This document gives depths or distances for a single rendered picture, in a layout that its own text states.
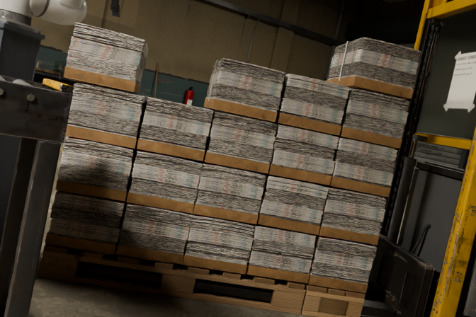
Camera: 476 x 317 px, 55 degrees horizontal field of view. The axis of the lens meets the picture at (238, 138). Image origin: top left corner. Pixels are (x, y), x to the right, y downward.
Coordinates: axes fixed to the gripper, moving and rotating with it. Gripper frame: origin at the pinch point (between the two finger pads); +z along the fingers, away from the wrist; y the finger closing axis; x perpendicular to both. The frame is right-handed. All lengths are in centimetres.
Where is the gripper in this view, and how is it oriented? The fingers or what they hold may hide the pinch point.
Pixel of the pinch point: (119, 1)
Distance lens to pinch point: 204.0
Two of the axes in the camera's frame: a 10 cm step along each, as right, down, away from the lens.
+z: -2.3, 3.7, 9.0
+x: 9.7, 2.0, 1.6
